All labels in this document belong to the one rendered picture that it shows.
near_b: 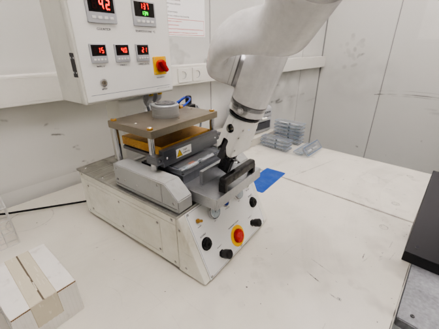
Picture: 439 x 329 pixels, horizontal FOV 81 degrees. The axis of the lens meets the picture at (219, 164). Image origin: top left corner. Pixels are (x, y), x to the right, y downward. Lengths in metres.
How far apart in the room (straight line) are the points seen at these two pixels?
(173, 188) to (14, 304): 0.38
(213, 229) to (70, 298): 0.35
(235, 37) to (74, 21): 0.45
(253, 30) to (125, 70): 0.50
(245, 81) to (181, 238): 0.39
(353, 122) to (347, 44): 0.75
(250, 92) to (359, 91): 2.43
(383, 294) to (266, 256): 0.29
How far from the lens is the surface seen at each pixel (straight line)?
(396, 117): 2.91
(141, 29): 0.90
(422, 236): 0.92
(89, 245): 0.91
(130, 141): 0.78
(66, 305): 0.71
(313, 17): 0.38
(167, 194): 0.63
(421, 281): 0.89
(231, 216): 0.77
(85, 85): 0.79
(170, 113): 0.76
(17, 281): 0.74
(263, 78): 0.55
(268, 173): 1.24
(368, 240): 0.95
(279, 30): 0.40
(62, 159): 1.26
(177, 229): 0.66
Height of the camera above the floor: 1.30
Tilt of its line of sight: 25 degrees down
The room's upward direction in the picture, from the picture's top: straight up
